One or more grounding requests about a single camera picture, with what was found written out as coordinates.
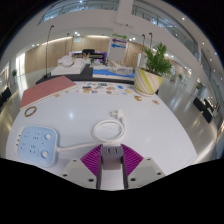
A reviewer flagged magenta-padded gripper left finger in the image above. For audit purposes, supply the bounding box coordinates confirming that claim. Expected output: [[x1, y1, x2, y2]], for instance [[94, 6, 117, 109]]
[[60, 143, 103, 191]]

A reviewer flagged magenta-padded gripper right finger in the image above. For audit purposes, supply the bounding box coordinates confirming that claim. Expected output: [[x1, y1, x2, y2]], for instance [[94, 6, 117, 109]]
[[120, 143, 167, 190]]

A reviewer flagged grey-purple charger block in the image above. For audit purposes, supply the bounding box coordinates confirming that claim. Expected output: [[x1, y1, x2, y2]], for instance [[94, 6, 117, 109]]
[[99, 145, 125, 171]]

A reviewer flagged light blue power strip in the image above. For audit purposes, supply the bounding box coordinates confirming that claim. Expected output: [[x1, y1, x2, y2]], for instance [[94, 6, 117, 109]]
[[14, 125, 59, 168]]

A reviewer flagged colourful sticker sheet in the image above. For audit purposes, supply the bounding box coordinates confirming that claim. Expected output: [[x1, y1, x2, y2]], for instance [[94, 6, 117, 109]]
[[79, 82, 134, 96]]

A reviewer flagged potted plant in striped pot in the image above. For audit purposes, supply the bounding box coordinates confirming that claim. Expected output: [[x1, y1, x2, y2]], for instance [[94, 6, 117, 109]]
[[133, 42, 173, 98]]

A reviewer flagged pink flat board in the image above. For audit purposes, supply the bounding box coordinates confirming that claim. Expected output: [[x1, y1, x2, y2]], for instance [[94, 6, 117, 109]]
[[19, 75, 78, 110]]

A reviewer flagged black low platform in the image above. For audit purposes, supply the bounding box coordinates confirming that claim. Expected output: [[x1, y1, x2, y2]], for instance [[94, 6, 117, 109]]
[[35, 63, 136, 85]]

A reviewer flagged blue mat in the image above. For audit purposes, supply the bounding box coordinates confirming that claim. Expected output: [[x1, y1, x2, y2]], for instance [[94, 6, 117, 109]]
[[92, 68, 136, 80]]

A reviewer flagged group of black chairs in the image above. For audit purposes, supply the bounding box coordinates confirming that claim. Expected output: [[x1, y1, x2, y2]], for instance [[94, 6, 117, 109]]
[[0, 86, 13, 108], [193, 96, 216, 124]]

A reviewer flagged white block display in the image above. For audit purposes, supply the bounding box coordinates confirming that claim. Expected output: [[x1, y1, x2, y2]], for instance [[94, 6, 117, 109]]
[[50, 55, 87, 77]]

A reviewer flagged tall black lamp stand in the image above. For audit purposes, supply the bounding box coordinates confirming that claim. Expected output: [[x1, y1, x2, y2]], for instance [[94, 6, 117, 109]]
[[43, 24, 55, 79]]

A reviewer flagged small green floor plant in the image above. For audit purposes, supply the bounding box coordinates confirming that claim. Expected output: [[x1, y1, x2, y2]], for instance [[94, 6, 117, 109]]
[[11, 69, 18, 84]]

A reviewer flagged white coiled power cable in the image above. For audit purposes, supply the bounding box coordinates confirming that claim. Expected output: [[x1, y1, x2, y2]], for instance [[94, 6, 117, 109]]
[[55, 109, 127, 153]]

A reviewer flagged wooden ring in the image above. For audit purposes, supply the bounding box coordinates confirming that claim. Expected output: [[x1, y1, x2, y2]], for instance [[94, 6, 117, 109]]
[[24, 105, 38, 118]]

